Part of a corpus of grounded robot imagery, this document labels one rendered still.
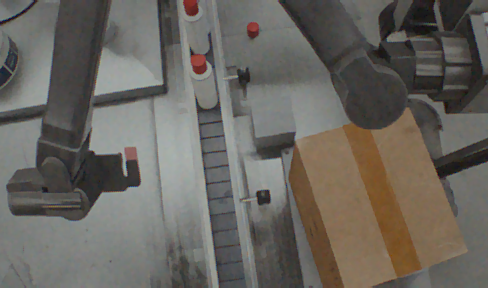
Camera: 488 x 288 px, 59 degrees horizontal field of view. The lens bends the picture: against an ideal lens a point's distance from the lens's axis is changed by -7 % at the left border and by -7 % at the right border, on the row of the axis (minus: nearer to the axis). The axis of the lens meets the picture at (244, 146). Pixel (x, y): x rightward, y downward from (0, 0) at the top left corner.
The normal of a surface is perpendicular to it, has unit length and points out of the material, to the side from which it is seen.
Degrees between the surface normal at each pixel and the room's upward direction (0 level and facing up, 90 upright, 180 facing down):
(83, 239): 0
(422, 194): 0
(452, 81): 56
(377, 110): 51
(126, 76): 0
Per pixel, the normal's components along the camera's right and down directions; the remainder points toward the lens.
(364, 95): 0.00, 0.52
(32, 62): -0.04, -0.33
